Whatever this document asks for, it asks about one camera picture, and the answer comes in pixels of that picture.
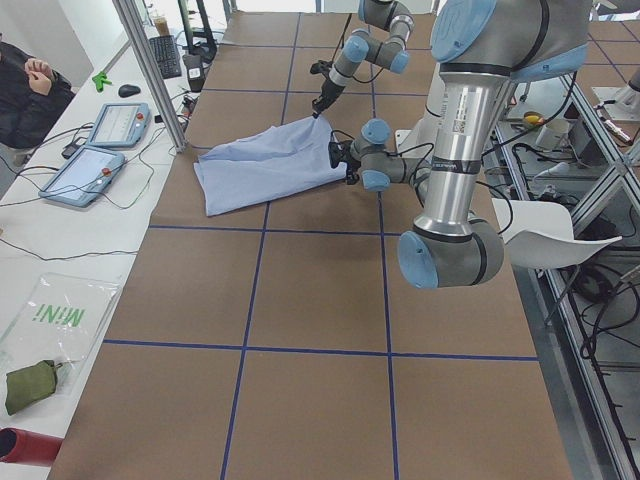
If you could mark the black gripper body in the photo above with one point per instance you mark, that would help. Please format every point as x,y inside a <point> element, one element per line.
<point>344,161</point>
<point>327,92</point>

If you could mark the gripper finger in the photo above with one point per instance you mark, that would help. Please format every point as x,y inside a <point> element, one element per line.
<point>318,107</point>

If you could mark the light blue striped shirt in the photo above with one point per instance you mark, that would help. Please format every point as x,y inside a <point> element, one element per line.
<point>273,164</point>

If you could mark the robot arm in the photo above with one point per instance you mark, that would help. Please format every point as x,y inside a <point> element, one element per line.
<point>481,47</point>
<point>390,54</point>

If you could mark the black box with label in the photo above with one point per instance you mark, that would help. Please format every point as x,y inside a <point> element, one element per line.
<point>195,72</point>

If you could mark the black keyboard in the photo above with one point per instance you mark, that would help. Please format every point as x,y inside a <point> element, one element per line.
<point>166,54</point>

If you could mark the iced coffee cup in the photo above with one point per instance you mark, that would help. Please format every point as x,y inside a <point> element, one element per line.
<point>161,24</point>

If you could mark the black computer mouse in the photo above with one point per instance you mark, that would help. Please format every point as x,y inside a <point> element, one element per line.
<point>128,90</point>

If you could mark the upper teach pendant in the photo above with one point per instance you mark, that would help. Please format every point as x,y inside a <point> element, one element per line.
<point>119,125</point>

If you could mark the teach pendant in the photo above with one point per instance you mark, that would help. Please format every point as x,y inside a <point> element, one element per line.
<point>85,176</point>
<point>119,125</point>

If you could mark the green plastic clip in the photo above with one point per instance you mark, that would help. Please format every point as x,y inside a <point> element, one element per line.
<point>100,81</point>

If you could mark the lower teach pendant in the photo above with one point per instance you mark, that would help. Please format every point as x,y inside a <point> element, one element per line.
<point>85,176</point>

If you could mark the person in black jacket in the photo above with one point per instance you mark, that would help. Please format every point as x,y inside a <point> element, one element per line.
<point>33,97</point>

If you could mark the plastic bag MINI print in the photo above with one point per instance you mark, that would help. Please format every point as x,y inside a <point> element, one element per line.
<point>60,320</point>

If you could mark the green cloth pouch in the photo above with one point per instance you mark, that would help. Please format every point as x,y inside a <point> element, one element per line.
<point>30,385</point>

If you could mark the red cylinder bottle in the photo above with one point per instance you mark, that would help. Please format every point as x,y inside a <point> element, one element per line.
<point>29,448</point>

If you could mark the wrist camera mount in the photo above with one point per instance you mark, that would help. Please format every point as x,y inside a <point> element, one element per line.
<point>339,152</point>
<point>321,67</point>

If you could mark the aluminium frame post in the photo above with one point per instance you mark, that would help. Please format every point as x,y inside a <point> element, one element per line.
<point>132,23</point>

